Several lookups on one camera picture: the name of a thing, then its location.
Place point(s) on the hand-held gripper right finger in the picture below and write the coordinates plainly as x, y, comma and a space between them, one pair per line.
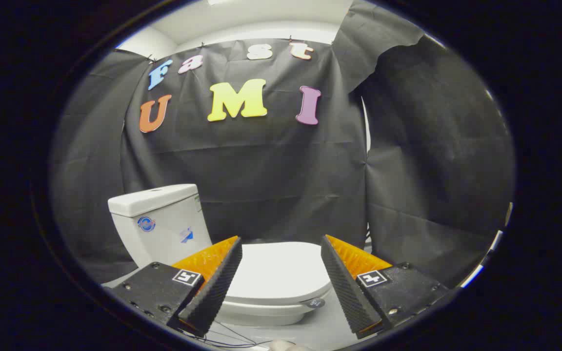
347, 287

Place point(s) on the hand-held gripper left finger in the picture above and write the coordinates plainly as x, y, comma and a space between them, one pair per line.
212, 292

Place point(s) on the black round lid tab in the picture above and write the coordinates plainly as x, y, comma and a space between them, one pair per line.
312, 302

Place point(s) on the white toilet lid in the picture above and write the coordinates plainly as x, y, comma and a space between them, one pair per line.
276, 268

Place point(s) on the black backdrop cloth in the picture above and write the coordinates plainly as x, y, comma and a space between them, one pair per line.
271, 170

